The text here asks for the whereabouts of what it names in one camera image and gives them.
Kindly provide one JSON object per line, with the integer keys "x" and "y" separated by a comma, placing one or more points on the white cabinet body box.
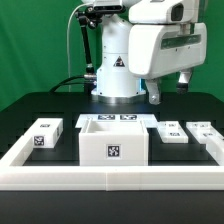
{"x": 111, "y": 143}

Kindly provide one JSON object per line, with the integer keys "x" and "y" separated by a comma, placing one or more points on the white U-shaped border frame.
{"x": 15, "y": 175}

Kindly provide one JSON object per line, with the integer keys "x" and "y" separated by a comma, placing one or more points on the white flat marker plate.
{"x": 149, "y": 120}

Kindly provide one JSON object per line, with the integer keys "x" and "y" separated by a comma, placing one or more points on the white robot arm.
{"x": 115, "y": 83}

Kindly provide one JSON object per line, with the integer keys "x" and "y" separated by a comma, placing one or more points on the white block with markers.
{"x": 46, "y": 132}

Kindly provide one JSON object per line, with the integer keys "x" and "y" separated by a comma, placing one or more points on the white cabinet door piece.
{"x": 202, "y": 130}
{"x": 171, "y": 132}

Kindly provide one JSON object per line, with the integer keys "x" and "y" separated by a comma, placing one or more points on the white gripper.
{"x": 158, "y": 50}

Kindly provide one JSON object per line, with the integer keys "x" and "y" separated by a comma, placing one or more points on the black camera on mount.
{"x": 108, "y": 9}

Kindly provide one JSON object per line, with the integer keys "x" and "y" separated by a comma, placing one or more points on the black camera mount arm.
{"x": 86, "y": 20}

